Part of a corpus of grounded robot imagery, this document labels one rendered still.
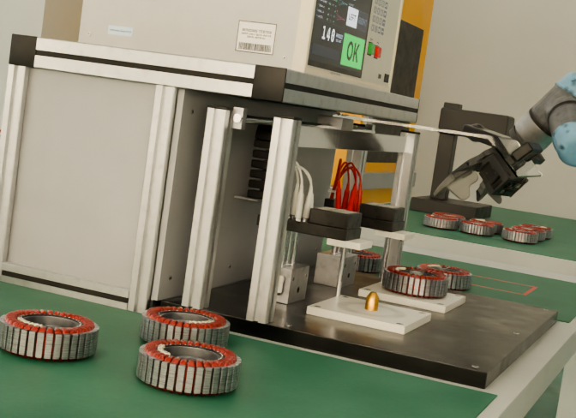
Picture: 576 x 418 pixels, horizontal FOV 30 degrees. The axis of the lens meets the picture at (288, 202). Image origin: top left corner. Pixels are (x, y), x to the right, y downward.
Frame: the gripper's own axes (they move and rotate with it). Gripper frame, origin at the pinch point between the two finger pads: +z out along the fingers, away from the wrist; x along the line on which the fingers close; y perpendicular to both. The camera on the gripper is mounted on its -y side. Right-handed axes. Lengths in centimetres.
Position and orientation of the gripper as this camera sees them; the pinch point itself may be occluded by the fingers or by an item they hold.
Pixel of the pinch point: (453, 195)
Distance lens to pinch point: 220.3
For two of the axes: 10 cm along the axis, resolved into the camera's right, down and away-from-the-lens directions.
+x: 7.0, 0.6, 7.1
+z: -5.8, 6.3, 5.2
